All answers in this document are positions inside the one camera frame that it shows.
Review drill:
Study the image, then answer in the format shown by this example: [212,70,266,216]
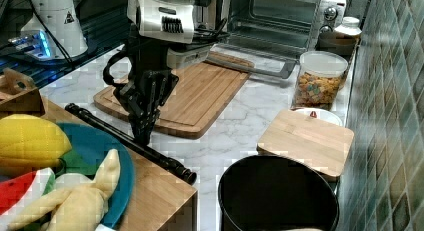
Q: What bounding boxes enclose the silver toaster oven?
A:
[207,0,349,79]

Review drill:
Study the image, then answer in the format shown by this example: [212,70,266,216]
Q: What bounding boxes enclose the teal canister with wooden lid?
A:
[257,110,354,181]

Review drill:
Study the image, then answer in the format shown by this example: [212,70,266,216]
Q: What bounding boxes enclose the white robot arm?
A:
[104,0,221,145]

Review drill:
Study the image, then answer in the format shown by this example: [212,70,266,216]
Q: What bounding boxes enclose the teal plate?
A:
[57,123,135,229]

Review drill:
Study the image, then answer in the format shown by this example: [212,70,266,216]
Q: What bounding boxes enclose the wooden tea bag holder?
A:
[0,68,45,118]

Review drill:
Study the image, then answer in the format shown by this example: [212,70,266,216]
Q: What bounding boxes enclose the yellow plush corn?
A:
[0,114,72,168]

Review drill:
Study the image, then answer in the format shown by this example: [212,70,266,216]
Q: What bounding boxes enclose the bamboo cutting board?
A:
[93,51,255,140]

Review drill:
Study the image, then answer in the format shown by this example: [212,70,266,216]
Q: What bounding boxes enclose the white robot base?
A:
[8,0,88,61]

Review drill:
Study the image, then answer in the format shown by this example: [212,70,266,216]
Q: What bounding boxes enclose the glass jar of cereal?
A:
[292,51,348,110]

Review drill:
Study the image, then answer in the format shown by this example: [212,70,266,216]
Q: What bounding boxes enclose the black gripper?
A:
[114,40,178,145]

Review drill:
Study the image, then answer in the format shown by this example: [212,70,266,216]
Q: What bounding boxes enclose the cream plush garlic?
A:
[7,149,121,231]

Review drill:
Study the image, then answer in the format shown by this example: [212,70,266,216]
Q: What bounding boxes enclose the wooden drawer with black handle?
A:
[64,102,198,185]

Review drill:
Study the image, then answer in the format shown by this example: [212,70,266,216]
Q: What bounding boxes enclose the plush watermelon slice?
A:
[0,168,55,215]

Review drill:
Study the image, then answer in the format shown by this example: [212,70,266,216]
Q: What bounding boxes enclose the black utensil holder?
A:
[218,155,339,231]

